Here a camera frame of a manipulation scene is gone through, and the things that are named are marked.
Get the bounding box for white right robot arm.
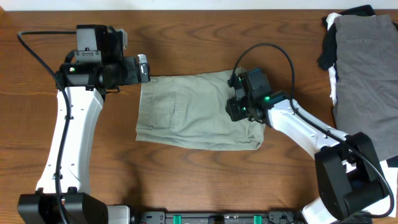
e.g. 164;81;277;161
226;92;396;223

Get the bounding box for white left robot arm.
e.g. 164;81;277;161
17;51;150;223

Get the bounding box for khaki green shorts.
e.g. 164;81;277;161
136;70;265;151

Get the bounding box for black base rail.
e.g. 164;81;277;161
136;210;374;224

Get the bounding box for grey folded shorts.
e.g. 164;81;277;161
332;14;398;162

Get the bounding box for black folded garment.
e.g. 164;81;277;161
317;4;376;71

